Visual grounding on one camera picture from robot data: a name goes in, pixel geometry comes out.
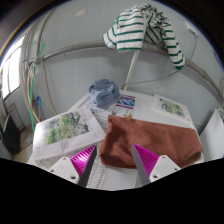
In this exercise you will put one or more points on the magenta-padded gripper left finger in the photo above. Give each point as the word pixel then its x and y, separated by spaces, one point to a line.
pixel 81 163

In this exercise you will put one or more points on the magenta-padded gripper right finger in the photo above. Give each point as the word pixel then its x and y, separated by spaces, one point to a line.
pixel 146 161

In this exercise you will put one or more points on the brown towel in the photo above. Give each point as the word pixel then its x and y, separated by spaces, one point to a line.
pixel 150 140

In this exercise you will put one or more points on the white printed paper sheet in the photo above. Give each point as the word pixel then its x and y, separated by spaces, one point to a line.
pixel 106 175

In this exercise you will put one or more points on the large booklet with green picture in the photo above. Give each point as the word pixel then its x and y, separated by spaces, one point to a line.
pixel 66 130

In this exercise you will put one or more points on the small booklet with green picture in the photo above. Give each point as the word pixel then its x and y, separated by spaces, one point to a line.
pixel 171 107

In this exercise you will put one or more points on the colourful printed leaflet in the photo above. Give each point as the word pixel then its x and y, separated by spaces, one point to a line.
pixel 125 105

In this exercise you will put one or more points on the crumpled blue cloth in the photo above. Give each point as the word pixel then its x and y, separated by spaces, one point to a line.
pixel 104 93

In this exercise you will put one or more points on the black machine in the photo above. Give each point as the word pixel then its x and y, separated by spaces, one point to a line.
pixel 10 136

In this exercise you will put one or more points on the white radiator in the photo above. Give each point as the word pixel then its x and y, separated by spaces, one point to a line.
pixel 16 116

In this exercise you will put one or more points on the window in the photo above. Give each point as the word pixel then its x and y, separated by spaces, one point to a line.
pixel 13 73

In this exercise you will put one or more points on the green white striped shirt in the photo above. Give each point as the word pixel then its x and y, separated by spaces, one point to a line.
pixel 128 33

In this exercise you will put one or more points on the grey horizontal wall pipe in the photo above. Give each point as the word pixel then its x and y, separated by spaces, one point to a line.
pixel 83 46

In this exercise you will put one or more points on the white wall socket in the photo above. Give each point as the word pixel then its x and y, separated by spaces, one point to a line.
pixel 191 29

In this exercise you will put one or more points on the cream wall plate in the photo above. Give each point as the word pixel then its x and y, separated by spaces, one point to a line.
pixel 80 13

